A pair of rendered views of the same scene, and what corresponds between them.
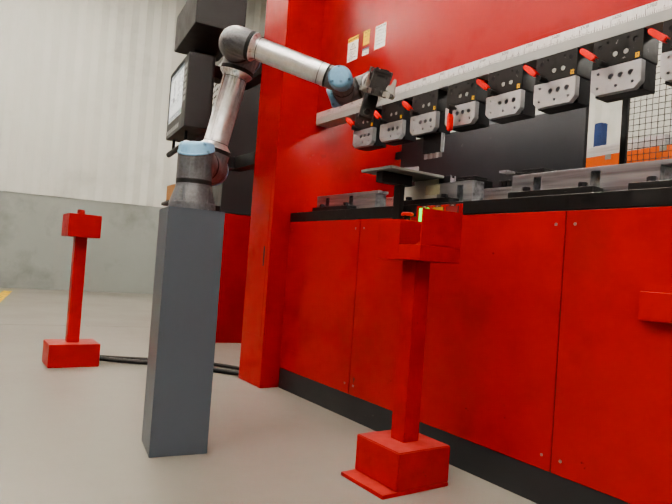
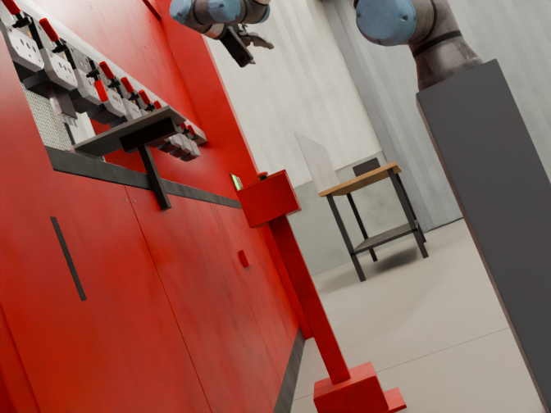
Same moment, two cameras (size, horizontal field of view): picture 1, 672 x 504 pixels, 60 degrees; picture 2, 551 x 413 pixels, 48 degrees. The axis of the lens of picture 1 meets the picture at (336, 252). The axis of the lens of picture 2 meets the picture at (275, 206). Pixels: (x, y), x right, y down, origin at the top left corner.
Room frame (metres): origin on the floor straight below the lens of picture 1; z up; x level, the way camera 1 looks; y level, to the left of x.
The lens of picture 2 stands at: (3.31, 0.96, 0.58)
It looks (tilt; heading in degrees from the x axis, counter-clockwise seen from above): 4 degrees up; 218
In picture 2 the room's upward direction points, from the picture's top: 22 degrees counter-clockwise
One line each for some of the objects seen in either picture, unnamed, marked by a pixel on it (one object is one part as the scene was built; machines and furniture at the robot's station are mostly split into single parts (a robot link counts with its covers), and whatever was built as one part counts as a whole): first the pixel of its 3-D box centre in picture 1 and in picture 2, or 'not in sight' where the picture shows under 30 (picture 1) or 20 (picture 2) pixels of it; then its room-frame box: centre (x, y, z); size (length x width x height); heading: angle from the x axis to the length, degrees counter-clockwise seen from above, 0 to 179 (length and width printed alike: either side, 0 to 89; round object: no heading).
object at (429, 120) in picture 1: (430, 115); (43, 60); (2.33, -0.34, 1.26); 0.15 x 0.09 x 0.17; 34
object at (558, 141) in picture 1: (477, 172); not in sight; (2.79, -0.65, 1.12); 1.13 x 0.02 x 0.44; 34
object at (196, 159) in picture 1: (196, 160); (423, 15); (1.92, 0.48, 0.94); 0.13 x 0.12 x 0.14; 175
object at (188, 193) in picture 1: (192, 195); (444, 62); (1.92, 0.48, 0.82); 0.15 x 0.15 x 0.10
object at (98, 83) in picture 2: (451, 118); (97, 86); (2.14, -0.39, 1.20); 0.04 x 0.02 x 0.10; 124
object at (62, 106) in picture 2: (433, 146); (63, 107); (2.31, -0.36, 1.13); 0.10 x 0.02 x 0.10; 34
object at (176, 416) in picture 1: (182, 328); (520, 241); (1.92, 0.48, 0.39); 0.18 x 0.18 x 0.78; 25
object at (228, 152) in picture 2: not in sight; (191, 183); (0.52, -1.77, 1.15); 0.85 x 0.25 x 2.30; 124
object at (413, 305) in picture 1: (410, 349); (309, 298); (1.77, -0.25, 0.39); 0.06 x 0.06 x 0.54; 34
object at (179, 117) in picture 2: (402, 174); (132, 132); (2.22, -0.23, 1.00); 0.26 x 0.18 x 0.01; 124
